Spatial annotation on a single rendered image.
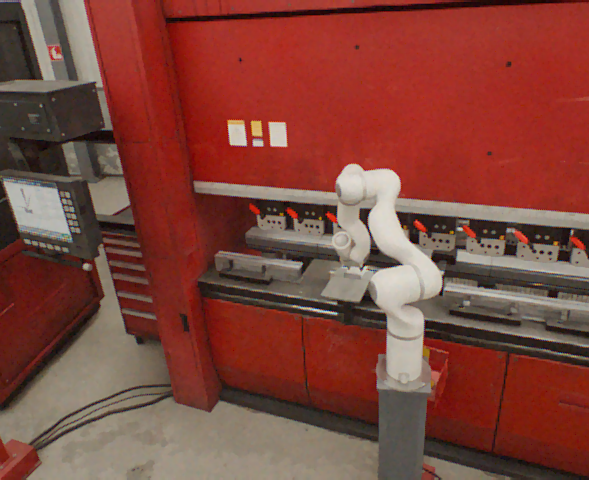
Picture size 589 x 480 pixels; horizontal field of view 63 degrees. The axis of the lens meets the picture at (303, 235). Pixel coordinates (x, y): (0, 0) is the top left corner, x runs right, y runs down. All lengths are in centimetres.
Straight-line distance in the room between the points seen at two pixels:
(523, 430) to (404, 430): 88
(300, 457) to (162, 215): 147
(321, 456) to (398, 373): 121
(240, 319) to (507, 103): 167
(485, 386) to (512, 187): 94
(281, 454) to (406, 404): 122
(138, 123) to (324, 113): 84
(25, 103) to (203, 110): 73
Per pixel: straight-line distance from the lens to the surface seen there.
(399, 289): 151
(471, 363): 239
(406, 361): 169
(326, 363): 261
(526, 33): 196
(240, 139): 232
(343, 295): 219
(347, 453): 285
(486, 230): 215
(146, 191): 247
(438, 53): 198
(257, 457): 287
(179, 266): 255
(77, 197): 218
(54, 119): 213
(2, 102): 234
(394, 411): 182
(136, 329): 367
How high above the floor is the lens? 219
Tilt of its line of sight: 26 degrees down
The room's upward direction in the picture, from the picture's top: 4 degrees counter-clockwise
